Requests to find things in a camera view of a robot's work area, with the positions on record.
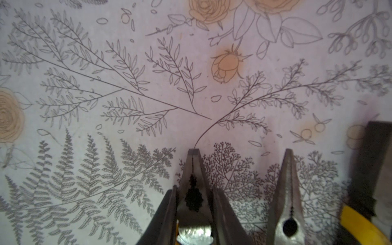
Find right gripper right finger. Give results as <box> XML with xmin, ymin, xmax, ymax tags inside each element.
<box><xmin>212</xmin><ymin>188</ymin><xmax>253</xmax><ymax>245</ymax></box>

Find yellow black combination pliers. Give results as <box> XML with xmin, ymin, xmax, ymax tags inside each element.
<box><xmin>335</xmin><ymin>121</ymin><xmax>392</xmax><ymax>245</ymax></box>

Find orange black Greener pliers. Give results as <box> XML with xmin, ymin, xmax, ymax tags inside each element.
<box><xmin>266</xmin><ymin>149</ymin><xmax>306</xmax><ymax>245</ymax></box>

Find yellow black flat-nose pliers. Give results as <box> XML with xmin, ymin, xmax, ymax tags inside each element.
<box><xmin>177</xmin><ymin>149</ymin><xmax>214</xmax><ymax>245</ymax></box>

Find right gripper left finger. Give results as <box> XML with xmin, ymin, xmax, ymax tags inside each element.
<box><xmin>136</xmin><ymin>185</ymin><xmax>178</xmax><ymax>245</ymax></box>

